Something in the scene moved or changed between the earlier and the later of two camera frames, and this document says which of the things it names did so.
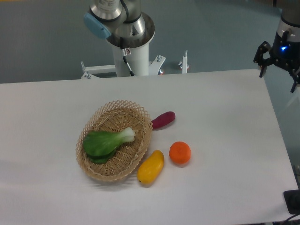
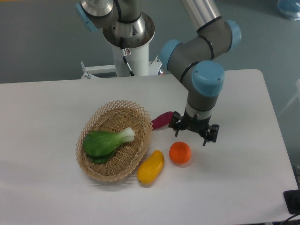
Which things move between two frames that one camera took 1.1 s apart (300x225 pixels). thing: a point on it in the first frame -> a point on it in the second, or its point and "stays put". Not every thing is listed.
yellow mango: [151, 168] stays put
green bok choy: [100, 146] stays put
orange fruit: [180, 152] stays put
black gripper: [284, 52] -> [200, 126]
